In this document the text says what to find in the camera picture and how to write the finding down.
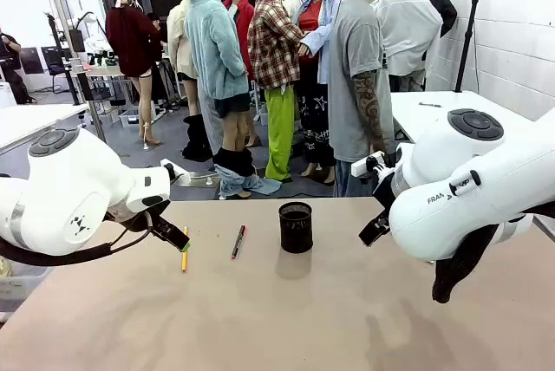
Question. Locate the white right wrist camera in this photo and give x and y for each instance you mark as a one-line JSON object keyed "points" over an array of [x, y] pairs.
{"points": [[362, 165]]}

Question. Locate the person in dark clothes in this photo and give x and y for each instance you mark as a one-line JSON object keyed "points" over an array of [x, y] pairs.
{"points": [[11, 63]]}

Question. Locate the red and black marker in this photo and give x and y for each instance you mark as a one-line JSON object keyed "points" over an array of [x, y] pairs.
{"points": [[237, 243]]}

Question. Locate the pen on white table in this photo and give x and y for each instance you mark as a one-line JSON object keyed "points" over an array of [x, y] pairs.
{"points": [[430, 105]]}

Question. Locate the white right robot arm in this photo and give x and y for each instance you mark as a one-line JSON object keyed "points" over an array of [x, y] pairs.
{"points": [[455, 163]]}

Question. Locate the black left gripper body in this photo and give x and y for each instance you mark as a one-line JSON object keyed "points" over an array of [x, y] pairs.
{"points": [[130, 220]]}

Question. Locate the mannequin in white shirt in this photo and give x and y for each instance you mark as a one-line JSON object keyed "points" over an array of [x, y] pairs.
{"points": [[407, 37]]}

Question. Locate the black tripod stand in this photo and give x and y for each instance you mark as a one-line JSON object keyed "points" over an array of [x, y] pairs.
{"points": [[468, 41]]}

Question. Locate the mannequin in blue shirt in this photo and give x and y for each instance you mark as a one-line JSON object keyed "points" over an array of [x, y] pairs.
{"points": [[323, 37]]}

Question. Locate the black mesh pen holder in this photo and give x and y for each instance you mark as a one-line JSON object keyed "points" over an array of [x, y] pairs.
{"points": [[295, 232]]}

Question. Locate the mannequin in light blue fleece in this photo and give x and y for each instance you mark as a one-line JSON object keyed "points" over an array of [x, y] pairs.
{"points": [[214, 54]]}

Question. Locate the mannequin in red jacket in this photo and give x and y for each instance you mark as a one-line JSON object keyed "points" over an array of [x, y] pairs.
{"points": [[245, 24]]}

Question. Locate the large white table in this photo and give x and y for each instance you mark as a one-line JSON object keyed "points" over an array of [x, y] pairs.
{"points": [[477, 104]]}

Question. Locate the black stand with boom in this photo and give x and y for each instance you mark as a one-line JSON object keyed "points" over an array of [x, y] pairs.
{"points": [[65, 63]]}

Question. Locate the person in grey t-shirt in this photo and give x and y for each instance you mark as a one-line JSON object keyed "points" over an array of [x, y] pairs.
{"points": [[351, 85]]}

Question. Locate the tattooed right forearm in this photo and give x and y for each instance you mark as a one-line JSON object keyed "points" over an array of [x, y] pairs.
{"points": [[368, 106]]}

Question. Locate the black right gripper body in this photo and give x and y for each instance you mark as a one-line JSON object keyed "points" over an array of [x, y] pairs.
{"points": [[383, 191]]}

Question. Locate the black flat panel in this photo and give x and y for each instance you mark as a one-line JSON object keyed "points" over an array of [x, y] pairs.
{"points": [[31, 60]]}

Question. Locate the background workbench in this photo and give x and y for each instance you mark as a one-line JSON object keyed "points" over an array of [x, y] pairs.
{"points": [[102, 71]]}

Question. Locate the mannequin in cream jacket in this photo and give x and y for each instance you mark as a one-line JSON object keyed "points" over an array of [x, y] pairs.
{"points": [[178, 41]]}

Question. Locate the mannequin in plaid shirt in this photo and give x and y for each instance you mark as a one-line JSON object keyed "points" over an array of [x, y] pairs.
{"points": [[273, 46]]}

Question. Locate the black office chair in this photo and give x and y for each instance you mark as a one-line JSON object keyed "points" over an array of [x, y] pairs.
{"points": [[56, 67]]}

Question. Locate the yellow pencil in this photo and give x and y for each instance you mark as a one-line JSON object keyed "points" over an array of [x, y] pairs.
{"points": [[184, 260]]}

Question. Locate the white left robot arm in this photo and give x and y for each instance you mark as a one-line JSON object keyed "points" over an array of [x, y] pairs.
{"points": [[65, 180]]}

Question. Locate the low white table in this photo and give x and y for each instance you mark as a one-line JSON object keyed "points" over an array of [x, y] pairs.
{"points": [[34, 119]]}

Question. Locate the mannequin in dark red sweater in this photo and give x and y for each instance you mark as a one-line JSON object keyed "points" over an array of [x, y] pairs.
{"points": [[130, 41]]}

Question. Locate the clear plastic storage bin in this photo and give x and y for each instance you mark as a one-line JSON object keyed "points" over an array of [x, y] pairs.
{"points": [[21, 286]]}

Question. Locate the mannequin in black printed pants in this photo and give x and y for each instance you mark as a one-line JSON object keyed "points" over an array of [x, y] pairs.
{"points": [[316, 128]]}

